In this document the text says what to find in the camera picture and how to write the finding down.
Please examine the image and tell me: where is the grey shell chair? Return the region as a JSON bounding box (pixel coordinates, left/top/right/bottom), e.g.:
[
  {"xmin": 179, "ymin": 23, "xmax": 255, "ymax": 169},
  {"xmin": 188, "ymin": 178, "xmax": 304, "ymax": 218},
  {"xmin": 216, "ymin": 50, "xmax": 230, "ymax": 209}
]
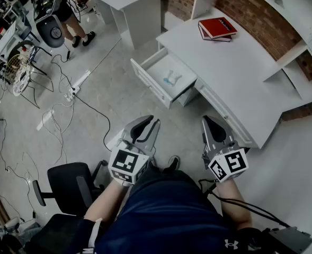
[{"xmin": 33, "ymin": 0, "xmax": 66, "ymax": 49}]

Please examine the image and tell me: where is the black office chair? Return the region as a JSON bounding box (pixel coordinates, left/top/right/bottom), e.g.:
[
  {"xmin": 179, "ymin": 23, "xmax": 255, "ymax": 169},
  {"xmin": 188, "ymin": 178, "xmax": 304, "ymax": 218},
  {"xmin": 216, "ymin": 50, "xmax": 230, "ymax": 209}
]
[{"xmin": 25, "ymin": 159, "xmax": 109, "ymax": 254}]

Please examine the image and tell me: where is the black floor cable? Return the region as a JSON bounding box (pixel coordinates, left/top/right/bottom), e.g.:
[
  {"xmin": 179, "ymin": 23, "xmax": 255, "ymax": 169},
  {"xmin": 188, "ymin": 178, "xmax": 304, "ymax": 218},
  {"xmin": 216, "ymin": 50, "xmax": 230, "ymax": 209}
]
[{"xmin": 73, "ymin": 94, "xmax": 112, "ymax": 151}]

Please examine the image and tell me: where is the closed white desk drawer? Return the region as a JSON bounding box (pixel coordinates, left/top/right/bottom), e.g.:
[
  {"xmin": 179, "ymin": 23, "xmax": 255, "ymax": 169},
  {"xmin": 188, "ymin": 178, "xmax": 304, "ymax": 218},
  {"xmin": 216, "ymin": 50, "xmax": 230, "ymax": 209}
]
[{"xmin": 194, "ymin": 78, "xmax": 253, "ymax": 148}]

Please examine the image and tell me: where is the small red book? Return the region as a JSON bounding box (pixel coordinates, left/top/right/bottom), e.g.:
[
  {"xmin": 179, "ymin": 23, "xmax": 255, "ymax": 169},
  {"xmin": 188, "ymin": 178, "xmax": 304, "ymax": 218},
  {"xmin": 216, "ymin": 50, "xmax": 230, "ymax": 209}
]
[{"xmin": 201, "ymin": 28, "xmax": 233, "ymax": 43}]

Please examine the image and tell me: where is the wire frame chair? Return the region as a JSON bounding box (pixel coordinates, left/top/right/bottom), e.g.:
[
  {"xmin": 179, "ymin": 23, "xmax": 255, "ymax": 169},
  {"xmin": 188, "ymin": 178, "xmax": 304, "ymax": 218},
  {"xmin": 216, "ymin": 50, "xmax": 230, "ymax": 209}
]
[{"xmin": 5, "ymin": 39, "xmax": 55, "ymax": 109}]

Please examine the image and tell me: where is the white desk with hutch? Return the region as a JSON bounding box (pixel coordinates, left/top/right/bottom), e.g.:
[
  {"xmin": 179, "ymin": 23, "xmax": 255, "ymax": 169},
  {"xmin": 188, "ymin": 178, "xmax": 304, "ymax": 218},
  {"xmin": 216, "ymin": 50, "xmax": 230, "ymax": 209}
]
[{"xmin": 155, "ymin": 0, "xmax": 312, "ymax": 150}]

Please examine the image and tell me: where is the person's left forearm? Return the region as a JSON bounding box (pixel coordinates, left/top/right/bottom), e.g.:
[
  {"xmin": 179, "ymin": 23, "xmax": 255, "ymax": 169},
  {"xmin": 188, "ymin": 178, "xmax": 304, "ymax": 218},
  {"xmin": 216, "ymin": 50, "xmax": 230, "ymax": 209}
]
[{"xmin": 84, "ymin": 178, "xmax": 136, "ymax": 225}]

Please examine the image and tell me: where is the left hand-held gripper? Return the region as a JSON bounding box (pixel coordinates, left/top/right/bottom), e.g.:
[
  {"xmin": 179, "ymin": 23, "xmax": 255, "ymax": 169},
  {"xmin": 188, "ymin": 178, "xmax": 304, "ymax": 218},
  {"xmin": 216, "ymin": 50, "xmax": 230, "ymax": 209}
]
[{"xmin": 108, "ymin": 115, "xmax": 161, "ymax": 187}]

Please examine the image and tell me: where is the large red book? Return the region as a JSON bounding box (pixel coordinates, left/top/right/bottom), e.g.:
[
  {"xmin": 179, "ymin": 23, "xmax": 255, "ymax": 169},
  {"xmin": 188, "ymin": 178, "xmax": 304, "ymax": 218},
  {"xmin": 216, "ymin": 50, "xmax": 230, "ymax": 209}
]
[{"xmin": 198, "ymin": 17, "xmax": 238, "ymax": 40}]

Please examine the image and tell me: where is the person's navy shirt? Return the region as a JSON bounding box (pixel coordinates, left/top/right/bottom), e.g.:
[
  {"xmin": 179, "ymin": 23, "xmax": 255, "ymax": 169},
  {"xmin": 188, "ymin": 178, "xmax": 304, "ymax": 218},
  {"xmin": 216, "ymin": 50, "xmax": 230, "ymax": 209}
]
[{"xmin": 76, "ymin": 162, "xmax": 241, "ymax": 254}]

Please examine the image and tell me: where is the person's right forearm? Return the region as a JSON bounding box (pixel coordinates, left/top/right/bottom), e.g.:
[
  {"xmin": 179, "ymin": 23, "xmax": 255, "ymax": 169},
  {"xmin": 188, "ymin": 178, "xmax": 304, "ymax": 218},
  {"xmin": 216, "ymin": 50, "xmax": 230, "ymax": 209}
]
[{"xmin": 213, "ymin": 178, "xmax": 253, "ymax": 230}]

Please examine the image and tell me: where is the grey metal box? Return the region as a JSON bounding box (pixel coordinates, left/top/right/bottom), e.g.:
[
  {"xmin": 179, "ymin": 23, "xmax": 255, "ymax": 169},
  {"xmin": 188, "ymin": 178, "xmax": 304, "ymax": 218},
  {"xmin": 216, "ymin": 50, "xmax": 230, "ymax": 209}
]
[{"xmin": 266, "ymin": 225, "xmax": 312, "ymax": 254}]

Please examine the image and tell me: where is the white floor cable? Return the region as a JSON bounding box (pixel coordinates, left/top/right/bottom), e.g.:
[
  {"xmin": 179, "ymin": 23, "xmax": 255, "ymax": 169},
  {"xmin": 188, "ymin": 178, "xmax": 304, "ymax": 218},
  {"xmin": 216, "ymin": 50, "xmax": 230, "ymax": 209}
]
[{"xmin": 41, "ymin": 99, "xmax": 75, "ymax": 166}]

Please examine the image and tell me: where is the white power strip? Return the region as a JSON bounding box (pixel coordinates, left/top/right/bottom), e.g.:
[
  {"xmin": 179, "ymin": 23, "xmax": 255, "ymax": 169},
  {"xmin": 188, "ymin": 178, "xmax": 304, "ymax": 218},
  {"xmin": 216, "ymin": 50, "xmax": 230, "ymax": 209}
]
[{"xmin": 65, "ymin": 85, "xmax": 81, "ymax": 101}]

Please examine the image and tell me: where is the white item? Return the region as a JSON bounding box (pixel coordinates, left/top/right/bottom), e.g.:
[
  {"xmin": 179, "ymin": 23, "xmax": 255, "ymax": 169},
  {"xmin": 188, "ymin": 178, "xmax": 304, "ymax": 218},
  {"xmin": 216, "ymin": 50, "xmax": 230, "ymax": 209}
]
[{"xmin": 163, "ymin": 69, "xmax": 183, "ymax": 87}]

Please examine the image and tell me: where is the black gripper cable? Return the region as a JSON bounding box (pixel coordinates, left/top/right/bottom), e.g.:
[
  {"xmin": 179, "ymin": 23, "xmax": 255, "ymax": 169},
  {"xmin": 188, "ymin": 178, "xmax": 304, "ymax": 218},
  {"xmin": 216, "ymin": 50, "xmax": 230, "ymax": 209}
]
[{"xmin": 198, "ymin": 178, "xmax": 292, "ymax": 229}]

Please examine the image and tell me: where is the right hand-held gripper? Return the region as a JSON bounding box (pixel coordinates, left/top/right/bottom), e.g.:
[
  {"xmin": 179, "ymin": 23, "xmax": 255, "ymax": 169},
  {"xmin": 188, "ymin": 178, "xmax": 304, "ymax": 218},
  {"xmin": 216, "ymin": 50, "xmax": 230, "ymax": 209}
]
[{"xmin": 201, "ymin": 115, "xmax": 249, "ymax": 183}]

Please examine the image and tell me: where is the plain white desk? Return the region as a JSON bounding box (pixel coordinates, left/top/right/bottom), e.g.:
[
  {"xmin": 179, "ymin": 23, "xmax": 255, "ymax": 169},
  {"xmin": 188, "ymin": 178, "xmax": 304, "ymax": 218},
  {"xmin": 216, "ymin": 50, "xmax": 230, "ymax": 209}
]
[{"xmin": 79, "ymin": 0, "xmax": 162, "ymax": 50}]

